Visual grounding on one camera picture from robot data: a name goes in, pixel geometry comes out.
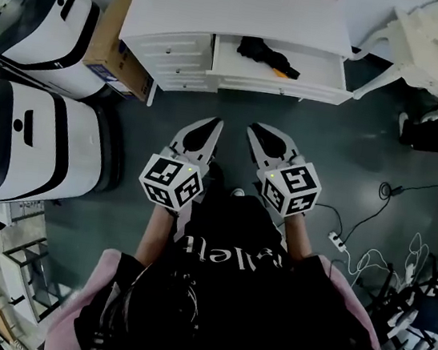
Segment small white side drawer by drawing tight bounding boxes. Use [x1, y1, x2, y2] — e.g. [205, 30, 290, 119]
[136, 25, 214, 68]
[147, 53, 211, 84]
[154, 70, 217, 98]

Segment black metal chair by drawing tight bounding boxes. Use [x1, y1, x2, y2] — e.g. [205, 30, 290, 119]
[364, 248, 438, 350]

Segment person's black trousers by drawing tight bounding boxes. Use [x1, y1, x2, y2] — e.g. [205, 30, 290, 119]
[201, 159, 230, 204]

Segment black power cable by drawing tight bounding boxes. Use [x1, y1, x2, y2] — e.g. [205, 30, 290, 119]
[310, 201, 348, 237]
[341, 168, 438, 254]

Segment brown cardboard box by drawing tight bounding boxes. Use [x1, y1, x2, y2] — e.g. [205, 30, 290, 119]
[78, 0, 166, 104]

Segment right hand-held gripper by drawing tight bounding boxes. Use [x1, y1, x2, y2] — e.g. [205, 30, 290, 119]
[235, 121, 330, 223]

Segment white cable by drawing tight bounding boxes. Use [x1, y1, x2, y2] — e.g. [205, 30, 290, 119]
[340, 223, 434, 297]

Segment white cart black frame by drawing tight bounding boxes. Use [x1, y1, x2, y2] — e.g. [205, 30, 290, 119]
[0, 231, 69, 322]

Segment white power strip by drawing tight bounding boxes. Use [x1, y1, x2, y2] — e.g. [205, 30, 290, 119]
[326, 230, 350, 254]

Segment white desk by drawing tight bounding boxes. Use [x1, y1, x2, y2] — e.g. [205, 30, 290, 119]
[110, 0, 362, 134]

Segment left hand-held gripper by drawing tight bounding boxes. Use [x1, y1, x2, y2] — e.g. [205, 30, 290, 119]
[135, 108, 225, 217]

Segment person's left forearm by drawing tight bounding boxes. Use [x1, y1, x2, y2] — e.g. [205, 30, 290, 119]
[133, 199, 183, 270]

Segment white chair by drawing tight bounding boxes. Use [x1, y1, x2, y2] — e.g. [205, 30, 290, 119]
[344, 0, 438, 113]

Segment white and black machine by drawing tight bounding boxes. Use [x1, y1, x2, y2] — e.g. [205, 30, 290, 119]
[0, 78, 134, 223]
[0, 0, 126, 106]

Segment person's right forearm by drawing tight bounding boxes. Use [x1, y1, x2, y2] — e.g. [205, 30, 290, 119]
[278, 211, 317, 264]

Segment person's black and pink shirt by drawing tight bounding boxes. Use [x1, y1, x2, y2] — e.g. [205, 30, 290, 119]
[44, 171, 404, 350]

